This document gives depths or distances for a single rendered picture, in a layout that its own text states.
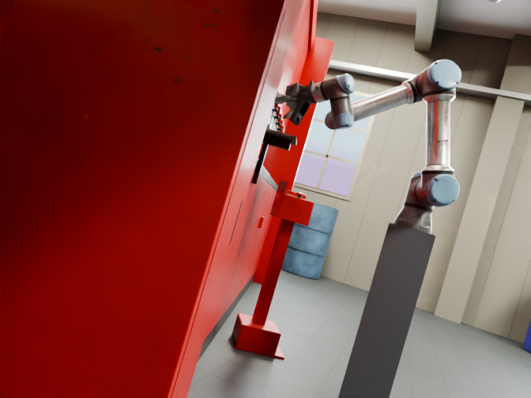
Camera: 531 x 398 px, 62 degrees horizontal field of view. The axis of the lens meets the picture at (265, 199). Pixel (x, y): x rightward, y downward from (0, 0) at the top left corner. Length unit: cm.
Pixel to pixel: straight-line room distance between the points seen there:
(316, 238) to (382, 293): 354
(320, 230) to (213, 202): 458
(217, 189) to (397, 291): 118
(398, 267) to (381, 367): 39
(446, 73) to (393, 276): 78
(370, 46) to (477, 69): 138
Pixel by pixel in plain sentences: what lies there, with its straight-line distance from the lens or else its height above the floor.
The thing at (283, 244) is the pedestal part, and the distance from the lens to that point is 223.
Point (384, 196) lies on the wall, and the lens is 598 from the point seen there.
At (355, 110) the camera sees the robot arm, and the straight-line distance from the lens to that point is 182.
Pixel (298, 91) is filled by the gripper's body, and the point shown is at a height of 117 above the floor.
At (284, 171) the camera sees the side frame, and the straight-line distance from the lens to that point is 402.
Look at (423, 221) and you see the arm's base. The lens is 184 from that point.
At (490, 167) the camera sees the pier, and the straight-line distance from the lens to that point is 595.
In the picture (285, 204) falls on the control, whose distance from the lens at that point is 214.
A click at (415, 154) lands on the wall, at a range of 606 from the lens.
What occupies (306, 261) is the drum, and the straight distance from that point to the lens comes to 532.
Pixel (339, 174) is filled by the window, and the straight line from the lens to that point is 605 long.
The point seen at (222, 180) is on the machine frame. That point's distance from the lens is 77.
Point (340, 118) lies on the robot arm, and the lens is 167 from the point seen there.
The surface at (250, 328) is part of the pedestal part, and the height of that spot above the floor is 11.
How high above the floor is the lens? 71
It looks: 1 degrees up
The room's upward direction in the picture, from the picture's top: 16 degrees clockwise
